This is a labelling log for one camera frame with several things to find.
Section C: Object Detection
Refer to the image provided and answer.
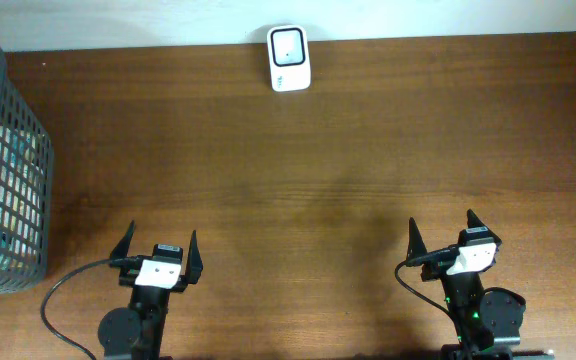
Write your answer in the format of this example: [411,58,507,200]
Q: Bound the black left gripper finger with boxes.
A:
[109,220,136,266]
[184,231,203,284]

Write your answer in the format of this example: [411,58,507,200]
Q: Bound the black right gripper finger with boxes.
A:
[466,209,488,231]
[406,217,427,264]

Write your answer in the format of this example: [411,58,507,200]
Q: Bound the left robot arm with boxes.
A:
[97,223,203,360]

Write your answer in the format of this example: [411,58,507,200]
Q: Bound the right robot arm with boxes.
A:
[402,209,526,359]

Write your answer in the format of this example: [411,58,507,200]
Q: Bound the white barcode scanner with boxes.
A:
[266,25,312,92]

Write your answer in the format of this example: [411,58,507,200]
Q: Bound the dark grey plastic basket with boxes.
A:
[0,47,54,295]

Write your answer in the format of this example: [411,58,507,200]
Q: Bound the left black camera cable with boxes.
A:
[39,255,142,360]

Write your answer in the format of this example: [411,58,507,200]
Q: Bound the black camera cable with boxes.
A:
[39,255,142,360]
[393,247,462,331]

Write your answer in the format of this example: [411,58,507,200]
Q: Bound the right black camera cable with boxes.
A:
[393,247,462,331]

